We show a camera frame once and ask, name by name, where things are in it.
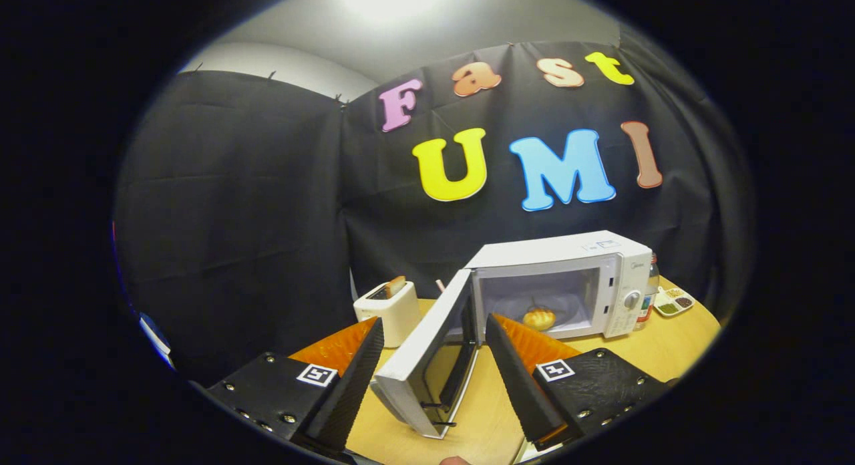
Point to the clear plastic water bottle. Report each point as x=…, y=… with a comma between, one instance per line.
x=649, y=298

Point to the blue and white object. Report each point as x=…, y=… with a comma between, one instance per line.
x=155, y=338

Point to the black backdrop cloth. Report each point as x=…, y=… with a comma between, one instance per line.
x=234, y=218

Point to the white divided dish with beans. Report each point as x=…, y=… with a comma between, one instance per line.
x=661, y=299

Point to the white toaster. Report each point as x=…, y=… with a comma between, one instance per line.
x=394, y=315

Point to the white microwave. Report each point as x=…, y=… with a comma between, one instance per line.
x=568, y=251

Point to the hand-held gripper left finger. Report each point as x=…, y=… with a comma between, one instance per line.
x=351, y=391

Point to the toast slice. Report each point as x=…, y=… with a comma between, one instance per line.
x=395, y=286

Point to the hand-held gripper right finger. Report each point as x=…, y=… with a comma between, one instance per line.
x=518, y=385

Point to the round bread bun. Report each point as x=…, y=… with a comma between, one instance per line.
x=538, y=319

